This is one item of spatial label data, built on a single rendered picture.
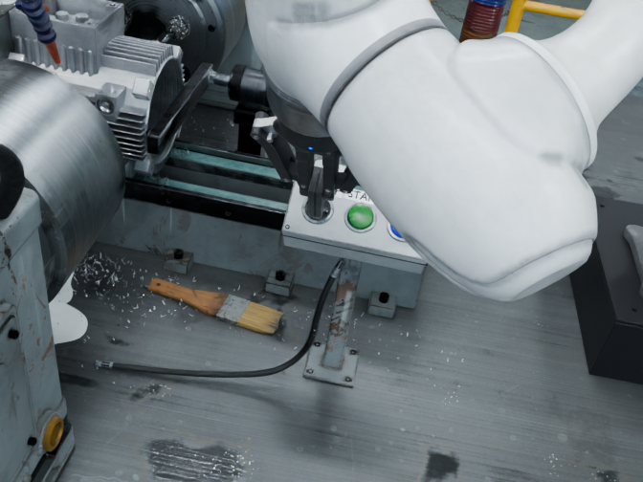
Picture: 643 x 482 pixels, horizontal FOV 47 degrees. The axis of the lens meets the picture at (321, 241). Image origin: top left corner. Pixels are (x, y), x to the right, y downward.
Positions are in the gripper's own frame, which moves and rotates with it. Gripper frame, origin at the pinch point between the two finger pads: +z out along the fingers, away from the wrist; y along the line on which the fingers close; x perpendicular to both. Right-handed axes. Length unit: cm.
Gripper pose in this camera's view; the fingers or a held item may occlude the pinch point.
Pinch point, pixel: (318, 193)
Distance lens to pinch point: 80.9
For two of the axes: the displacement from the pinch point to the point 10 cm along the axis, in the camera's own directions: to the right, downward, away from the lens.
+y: -9.8, -2.0, 0.6
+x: -2.1, 9.2, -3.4
